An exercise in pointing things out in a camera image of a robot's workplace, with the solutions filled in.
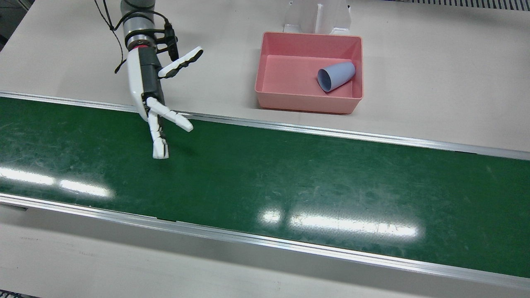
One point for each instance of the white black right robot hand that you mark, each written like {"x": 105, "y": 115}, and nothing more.
{"x": 136, "y": 78}

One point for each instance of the light blue cup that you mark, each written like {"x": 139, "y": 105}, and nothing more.
{"x": 337, "y": 74}

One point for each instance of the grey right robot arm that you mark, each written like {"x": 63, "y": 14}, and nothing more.
{"x": 138, "y": 20}

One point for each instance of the pink plastic box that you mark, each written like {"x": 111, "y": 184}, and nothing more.
{"x": 285, "y": 78}

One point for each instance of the white plastic stand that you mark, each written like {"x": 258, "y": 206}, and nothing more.
{"x": 298, "y": 16}

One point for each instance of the green conveyor belt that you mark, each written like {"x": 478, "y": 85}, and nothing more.
{"x": 290, "y": 178}

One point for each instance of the grey ribbed grille strip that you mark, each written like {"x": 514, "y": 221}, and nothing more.
{"x": 476, "y": 3}

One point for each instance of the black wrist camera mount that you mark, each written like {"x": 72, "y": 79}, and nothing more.
{"x": 170, "y": 39}

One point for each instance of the aluminium conveyor rail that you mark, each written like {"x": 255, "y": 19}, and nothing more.
{"x": 248, "y": 238}
{"x": 331, "y": 132}

